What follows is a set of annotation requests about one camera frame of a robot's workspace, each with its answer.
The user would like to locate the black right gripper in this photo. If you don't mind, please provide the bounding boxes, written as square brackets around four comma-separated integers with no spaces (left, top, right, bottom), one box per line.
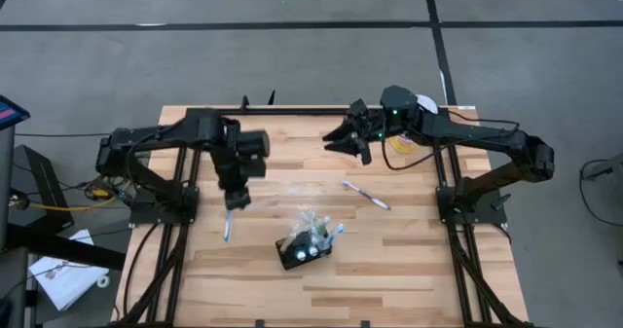
[321,97,386,167]

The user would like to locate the black wire caddy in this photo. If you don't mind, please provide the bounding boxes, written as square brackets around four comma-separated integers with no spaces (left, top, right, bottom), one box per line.
[275,230,335,272]

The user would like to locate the wrapped toothbrushes right pile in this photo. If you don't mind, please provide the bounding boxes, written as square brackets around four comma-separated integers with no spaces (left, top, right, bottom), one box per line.
[341,179,392,212]

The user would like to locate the yellow Lysol wipes canister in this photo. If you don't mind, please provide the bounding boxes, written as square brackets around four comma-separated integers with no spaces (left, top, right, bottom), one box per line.
[388,92,440,156]

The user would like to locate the white paper sheets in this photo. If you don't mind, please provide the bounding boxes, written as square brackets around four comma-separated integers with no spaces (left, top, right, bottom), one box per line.
[27,228,111,312]

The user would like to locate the black monitor stand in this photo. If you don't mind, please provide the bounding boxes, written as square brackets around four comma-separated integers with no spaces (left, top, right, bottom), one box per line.
[0,123,128,328]

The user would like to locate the large display monitor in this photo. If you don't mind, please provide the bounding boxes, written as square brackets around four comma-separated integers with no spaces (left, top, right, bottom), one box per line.
[0,93,31,132]

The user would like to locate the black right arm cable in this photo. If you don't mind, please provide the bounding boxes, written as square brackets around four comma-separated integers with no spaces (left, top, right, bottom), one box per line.
[381,117,522,172]

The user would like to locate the black aluminium table frame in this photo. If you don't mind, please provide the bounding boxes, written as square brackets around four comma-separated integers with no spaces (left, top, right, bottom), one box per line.
[110,104,532,328]

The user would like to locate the yellow cable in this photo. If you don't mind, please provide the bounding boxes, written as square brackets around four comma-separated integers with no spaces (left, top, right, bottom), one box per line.
[27,195,119,213]

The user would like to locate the black floor cable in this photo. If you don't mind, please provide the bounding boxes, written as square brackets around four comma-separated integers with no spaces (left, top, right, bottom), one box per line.
[13,131,111,139]

